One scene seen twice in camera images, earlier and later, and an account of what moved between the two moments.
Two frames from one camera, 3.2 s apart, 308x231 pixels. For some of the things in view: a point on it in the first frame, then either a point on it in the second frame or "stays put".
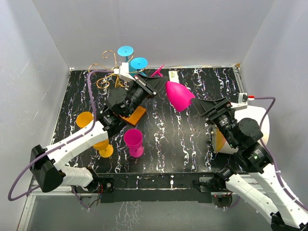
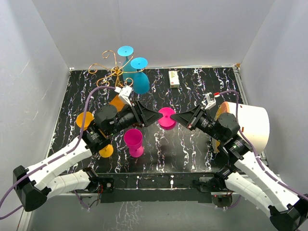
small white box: [173, 76] stays put
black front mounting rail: [161, 187] stays put
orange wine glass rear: [83, 118] stays put
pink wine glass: [179, 96] to [166, 122]
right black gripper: [211, 109] to [193, 116]
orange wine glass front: [106, 150] stays put
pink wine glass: [133, 138] stays put
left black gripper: [150, 85] to [143, 116]
